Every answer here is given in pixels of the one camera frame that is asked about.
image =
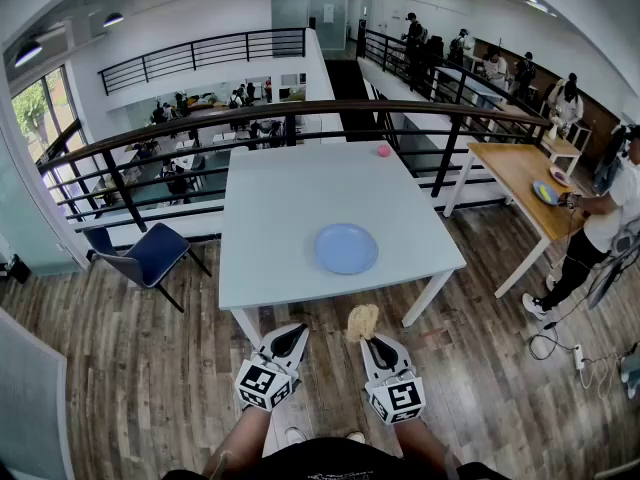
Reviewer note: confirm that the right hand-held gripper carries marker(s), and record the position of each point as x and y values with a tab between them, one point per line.
400	398

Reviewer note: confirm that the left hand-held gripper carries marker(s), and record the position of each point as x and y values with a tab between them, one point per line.
262	383

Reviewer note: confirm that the beige scrubbing sponge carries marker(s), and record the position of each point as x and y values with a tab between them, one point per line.
362	320

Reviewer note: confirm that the big blue plate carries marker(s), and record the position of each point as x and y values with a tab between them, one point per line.
544	190
345	248

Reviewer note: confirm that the pink and purple plastic object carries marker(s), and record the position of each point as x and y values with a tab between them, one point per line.
559	175

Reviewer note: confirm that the person's left forearm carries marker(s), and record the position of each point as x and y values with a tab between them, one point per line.
240	443

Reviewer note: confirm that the person's right forearm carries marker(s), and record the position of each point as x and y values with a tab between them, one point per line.
420	448

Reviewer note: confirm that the person's white shoe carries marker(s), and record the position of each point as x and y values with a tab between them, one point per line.
356	437
295	435

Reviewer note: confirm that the person's black shirt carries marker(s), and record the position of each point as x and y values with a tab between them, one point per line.
340	460

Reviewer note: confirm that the white square table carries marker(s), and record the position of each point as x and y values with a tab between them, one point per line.
300	193

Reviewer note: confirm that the blue chair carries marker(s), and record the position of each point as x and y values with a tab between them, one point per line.
150	255

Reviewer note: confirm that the white power strip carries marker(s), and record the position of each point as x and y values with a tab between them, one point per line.
579	358

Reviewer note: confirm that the pink ball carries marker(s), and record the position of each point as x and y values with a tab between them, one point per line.
384	151

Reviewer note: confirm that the wooden table with white legs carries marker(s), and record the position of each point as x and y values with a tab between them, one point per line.
510	168

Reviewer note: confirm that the black railing with wooden handrail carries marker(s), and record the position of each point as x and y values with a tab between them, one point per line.
300	108

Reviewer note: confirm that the group of people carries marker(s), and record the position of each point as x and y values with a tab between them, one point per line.
235	100

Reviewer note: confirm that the dark staircase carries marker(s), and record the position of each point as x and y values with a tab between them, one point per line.
350	93

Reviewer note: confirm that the small wooden table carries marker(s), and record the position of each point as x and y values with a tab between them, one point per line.
562	148

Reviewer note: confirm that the black bin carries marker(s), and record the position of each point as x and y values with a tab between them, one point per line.
17	268

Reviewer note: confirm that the black metal railing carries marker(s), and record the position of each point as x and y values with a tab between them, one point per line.
193	55
361	43

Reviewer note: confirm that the frosted glass partition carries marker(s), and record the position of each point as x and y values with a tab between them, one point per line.
290	18

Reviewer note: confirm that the large window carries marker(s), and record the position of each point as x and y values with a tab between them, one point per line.
30	108

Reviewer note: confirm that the black pendant lamp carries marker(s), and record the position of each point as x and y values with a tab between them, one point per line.
27	53
113	19

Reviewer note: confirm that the ceiling strip light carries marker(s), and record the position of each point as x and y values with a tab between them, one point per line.
540	5

